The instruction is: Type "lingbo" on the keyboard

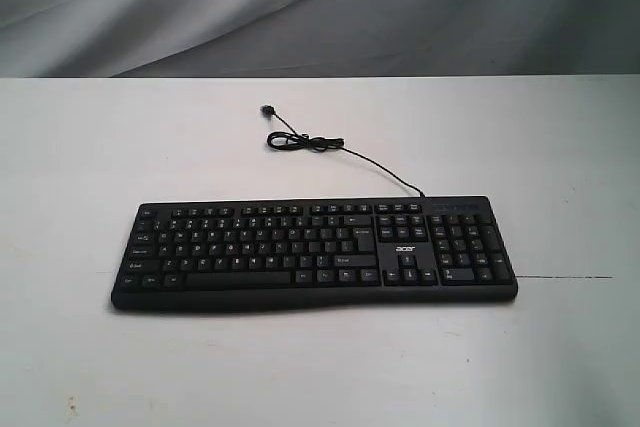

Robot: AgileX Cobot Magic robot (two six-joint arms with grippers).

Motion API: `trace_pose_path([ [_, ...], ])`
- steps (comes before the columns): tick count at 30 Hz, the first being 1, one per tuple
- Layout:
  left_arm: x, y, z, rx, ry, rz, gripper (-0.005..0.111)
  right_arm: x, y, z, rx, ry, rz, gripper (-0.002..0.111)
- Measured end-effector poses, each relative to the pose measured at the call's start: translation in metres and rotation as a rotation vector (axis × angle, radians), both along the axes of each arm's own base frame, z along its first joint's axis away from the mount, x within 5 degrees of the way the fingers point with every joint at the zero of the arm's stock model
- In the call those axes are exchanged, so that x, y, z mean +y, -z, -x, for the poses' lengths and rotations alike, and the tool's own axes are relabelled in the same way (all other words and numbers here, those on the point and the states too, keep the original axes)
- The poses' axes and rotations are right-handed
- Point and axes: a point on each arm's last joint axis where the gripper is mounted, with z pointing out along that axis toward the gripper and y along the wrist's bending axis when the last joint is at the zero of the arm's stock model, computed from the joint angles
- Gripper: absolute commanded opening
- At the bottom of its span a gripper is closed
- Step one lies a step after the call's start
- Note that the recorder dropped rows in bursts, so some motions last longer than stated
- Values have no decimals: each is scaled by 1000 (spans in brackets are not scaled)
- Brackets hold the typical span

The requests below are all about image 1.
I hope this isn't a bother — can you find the black Acer keyboard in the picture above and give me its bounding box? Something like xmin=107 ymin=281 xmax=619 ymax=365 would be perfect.
xmin=111 ymin=196 xmax=518 ymax=312

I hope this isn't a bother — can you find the grey backdrop cloth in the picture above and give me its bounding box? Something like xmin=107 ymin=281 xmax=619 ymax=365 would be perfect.
xmin=1 ymin=0 xmax=639 ymax=78

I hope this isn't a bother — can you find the black keyboard USB cable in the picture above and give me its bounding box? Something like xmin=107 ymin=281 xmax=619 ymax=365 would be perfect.
xmin=258 ymin=104 xmax=427 ymax=198

